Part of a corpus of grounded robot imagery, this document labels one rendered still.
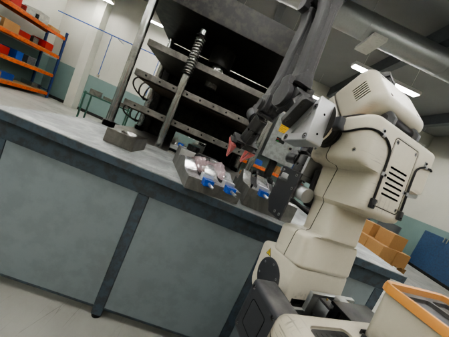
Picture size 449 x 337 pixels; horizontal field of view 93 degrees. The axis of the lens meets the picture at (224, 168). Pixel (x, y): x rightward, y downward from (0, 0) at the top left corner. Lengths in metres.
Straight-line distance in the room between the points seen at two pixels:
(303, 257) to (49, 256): 1.11
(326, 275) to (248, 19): 1.69
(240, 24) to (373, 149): 1.49
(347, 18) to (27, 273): 4.77
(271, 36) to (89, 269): 1.85
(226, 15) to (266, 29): 0.31
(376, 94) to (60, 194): 1.22
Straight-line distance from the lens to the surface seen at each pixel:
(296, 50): 0.86
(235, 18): 1.89
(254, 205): 1.04
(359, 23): 4.67
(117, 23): 9.49
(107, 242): 1.17
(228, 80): 1.87
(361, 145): 0.58
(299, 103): 0.57
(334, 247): 0.71
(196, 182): 0.89
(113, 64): 9.09
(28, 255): 1.38
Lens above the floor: 1.03
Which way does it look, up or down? 6 degrees down
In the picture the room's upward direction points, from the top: 24 degrees clockwise
